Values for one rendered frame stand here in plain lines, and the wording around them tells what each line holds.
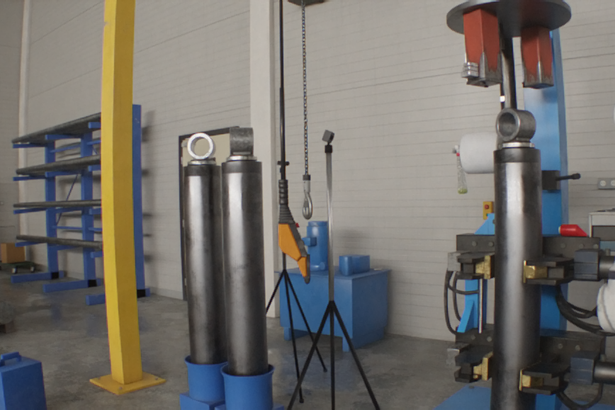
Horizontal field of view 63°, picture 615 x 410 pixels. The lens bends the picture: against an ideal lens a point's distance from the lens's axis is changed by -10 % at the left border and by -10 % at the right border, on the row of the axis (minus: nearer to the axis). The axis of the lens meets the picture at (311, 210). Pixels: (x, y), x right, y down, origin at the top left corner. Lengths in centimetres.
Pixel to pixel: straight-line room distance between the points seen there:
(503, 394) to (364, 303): 235
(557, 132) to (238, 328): 189
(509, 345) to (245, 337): 130
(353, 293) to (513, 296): 230
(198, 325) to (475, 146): 194
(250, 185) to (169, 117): 478
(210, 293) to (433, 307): 247
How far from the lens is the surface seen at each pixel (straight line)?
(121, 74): 393
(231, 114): 654
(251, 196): 280
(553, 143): 287
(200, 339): 313
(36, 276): 993
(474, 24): 244
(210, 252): 305
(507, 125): 258
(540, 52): 269
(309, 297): 481
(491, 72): 239
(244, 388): 293
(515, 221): 241
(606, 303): 177
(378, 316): 490
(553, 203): 286
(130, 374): 401
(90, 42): 978
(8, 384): 343
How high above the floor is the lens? 127
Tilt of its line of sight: 1 degrees down
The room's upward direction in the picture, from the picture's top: 1 degrees counter-clockwise
